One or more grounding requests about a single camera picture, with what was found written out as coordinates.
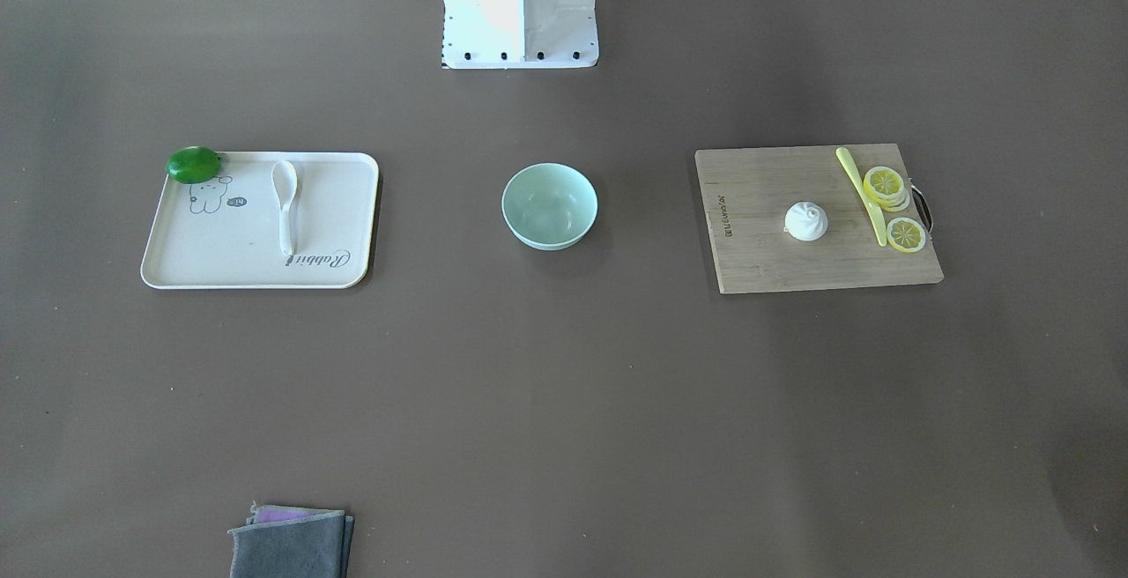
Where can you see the white steamed bun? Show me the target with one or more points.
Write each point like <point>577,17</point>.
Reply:
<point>806,221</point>

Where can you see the white ceramic spoon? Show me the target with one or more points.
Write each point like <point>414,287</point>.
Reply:
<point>285,181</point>

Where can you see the mint green bowl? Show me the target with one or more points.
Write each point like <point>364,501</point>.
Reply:
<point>549,206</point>

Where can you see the wooden cutting board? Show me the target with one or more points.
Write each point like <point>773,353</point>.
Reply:
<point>746,194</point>

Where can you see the yellow plastic knife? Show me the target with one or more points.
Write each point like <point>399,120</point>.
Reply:
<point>873,209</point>

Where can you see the upper lemon slice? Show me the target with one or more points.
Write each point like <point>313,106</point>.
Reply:
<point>887,188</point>

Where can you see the lemon slice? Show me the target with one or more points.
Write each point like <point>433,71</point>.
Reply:
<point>887,188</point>
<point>906,235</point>

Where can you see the cream rabbit tray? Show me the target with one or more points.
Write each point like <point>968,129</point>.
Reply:
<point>224,233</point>

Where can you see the lower lemon slice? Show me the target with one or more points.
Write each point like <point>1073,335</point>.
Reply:
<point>906,235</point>

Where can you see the green lime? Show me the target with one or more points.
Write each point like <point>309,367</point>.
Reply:
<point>193,165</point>

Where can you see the grey folded cloth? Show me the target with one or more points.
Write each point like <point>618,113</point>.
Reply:
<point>285,541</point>

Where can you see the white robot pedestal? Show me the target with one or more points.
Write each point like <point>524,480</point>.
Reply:
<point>519,34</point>

